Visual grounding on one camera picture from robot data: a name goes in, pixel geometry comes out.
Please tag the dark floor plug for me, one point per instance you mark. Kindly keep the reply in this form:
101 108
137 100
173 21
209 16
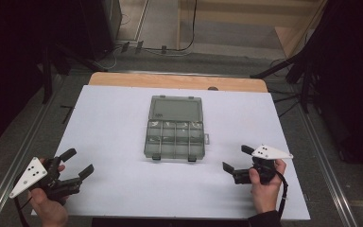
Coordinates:
125 46
139 46
164 49

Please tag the clear grey compartment box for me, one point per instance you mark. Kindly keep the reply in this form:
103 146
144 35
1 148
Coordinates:
175 132

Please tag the wooden table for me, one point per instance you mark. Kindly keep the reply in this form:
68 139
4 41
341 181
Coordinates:
170 81

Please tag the black tripod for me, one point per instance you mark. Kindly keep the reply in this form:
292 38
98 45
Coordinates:
302 78

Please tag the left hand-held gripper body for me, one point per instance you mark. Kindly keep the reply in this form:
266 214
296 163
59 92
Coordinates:
28 178

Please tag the black stand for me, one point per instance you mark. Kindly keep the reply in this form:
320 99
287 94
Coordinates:
47 75

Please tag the white table mat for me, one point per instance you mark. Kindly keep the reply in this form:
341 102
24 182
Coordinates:
113 126

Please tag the person's right hand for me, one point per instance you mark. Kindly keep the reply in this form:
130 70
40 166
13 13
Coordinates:
266 194

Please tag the light wooden frame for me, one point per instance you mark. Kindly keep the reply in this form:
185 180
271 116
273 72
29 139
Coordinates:
290 38

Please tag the dark cabinet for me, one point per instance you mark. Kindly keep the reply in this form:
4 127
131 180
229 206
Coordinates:
102 25

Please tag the person's left hand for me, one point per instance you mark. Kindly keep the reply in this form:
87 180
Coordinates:
50 211

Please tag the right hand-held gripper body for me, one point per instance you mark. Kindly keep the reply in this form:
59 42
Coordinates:
269 153

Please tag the metal floor rail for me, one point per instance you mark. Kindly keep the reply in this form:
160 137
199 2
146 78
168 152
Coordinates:
326 164
22 151

